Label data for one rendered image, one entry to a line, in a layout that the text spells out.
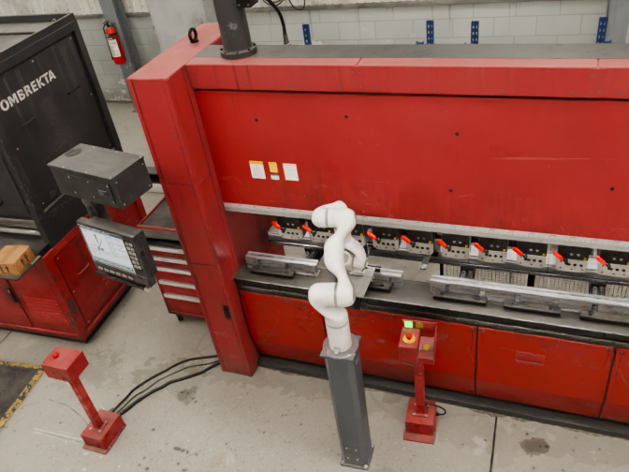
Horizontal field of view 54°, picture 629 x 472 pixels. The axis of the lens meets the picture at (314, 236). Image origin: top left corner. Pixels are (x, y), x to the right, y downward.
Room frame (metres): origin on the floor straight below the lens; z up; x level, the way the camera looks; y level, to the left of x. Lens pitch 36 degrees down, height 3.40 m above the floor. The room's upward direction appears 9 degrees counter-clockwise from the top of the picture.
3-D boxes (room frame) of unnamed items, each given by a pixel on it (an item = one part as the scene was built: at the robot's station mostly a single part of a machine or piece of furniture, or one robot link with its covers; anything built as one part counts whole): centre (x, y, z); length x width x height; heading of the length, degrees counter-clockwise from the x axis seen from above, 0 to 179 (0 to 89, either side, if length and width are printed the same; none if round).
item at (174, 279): (3.88, 0.94, 0.50); 0.50 x 0.50 x 1.00; 64
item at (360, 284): (2.78, -0.19, 1.00); 0.26 x 0.18 x 0.01; 154
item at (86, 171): (3.00, 1.10, 1.53); 0.51 x 0.25 x 0.85; 54
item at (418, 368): (2.45, -0.49, 0.39); 0.05 x 0.05 x 0.54; 69
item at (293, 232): (3.10, 0.13, 1.26); 0.15 x 0.09 x 0.17; 64
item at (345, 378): (2.28, -0.04, 0.50); 0.18 x 0.18 x 1.00; 67
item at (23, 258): (3.54, 2.11, 1.04); 0.30 x 0.26 x 0.12; 67
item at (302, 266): (3.15, 0.24, 0.92); 0.50 x 0.06 x 0.10; 64
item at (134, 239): (2.90, 1.11, 1.42); 0.45 x 0.12 x 0.36; 54
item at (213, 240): (3.49, 0.55, 1.15); 0.85 x 0.25 x 2.30; 154
